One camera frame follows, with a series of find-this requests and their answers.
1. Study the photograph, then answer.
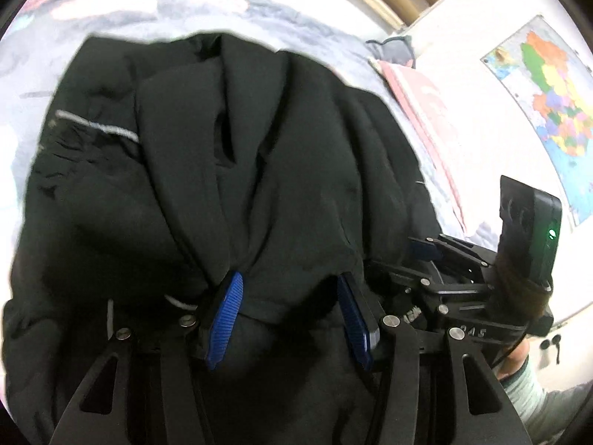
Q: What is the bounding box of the black hooded jacket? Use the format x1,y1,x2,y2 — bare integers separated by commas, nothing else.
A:
2,32,445,445

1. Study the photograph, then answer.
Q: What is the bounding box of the grey pillow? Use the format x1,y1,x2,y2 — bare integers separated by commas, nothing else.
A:
366,34,418,68

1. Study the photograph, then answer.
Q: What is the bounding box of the wall socket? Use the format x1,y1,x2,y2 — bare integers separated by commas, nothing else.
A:
541,334,563,366

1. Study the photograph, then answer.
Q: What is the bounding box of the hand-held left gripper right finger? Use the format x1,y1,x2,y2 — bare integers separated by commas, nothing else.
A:
336,273,533,445

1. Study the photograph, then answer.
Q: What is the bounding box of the black cable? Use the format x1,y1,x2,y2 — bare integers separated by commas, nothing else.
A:
488,320,531,369

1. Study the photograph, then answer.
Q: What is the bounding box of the colourful wall map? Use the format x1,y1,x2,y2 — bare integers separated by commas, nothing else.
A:
479,14,593,228

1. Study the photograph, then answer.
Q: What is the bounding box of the grey floral blanket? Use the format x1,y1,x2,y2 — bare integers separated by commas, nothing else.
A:
0,0,506,260

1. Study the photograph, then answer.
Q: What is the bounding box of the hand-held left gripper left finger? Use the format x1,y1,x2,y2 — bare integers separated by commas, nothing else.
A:
49,271,245,445

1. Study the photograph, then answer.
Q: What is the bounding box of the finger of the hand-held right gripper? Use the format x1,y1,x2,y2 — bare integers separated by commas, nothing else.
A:
368,260,487,302
408,234,493,273

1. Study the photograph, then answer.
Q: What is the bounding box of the pink elephant pillow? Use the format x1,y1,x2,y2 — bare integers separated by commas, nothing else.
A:
371,58,468,233

